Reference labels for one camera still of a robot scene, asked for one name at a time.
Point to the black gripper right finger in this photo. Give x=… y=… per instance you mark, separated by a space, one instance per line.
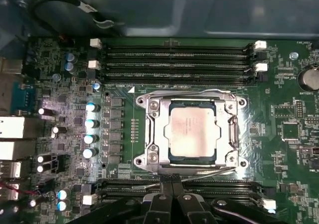
x=187 y=209

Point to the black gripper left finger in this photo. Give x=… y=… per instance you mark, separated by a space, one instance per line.
x=162 y=209

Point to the silver CPU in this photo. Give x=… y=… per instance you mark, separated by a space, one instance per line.
x=192 y=132

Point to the metal socket cover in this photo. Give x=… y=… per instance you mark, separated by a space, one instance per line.
x=160 y=114

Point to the CPU socket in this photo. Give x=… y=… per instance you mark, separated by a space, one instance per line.
x=152 y=156

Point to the RAM slot black clips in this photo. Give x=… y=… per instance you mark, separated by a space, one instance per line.
x=199 y=59
x=224 y=184
x=199 y=79

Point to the green motherboard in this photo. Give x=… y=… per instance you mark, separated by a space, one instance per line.
x=274 y=146

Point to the metal port housing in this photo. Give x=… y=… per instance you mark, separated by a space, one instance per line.
x=15 y=150
x=10 y=66
x=12 y=127

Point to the coin battery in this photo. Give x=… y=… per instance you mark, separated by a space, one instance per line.
x=310 y=80

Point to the blue serial port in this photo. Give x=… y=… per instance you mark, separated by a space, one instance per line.
x=23 y=97

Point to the black PC case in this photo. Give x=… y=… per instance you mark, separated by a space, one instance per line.
x=224 y=7

